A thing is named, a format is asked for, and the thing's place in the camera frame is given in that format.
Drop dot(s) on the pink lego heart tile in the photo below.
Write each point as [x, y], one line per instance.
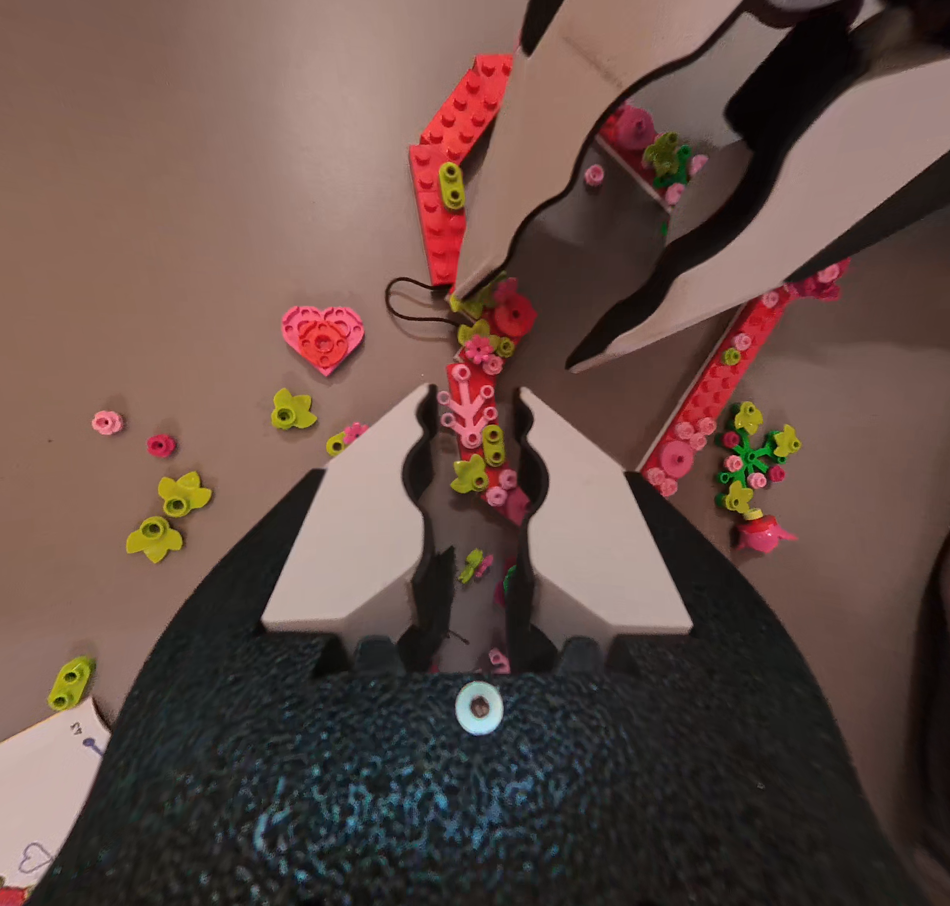
[323, 338]

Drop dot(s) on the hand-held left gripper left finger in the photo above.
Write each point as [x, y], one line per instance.
[349, 535]

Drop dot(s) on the lime lego leaf piece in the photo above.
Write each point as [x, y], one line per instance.
[183, 493]
[154, 539]
[293, 410]

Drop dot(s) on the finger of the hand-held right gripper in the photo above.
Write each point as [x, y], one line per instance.
[579, 90]
[816, 201]

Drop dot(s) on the lime leaf with pink flower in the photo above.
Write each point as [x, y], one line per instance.
[343, 439]

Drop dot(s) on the red lego heart frame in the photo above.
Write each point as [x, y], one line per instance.
[445, 149]

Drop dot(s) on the magenta lego flower stud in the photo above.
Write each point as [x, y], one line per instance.
[160, 445]

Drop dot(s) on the light pink lego flower stud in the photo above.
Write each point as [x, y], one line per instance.
[594, 174]
[108, 422]

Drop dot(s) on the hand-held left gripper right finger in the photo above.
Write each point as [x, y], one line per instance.
[601, 542]

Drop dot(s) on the lego instruction booklet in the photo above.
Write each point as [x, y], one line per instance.
[41, 787]

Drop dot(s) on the lime rounded lego plate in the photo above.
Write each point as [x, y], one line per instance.
[70, 682]

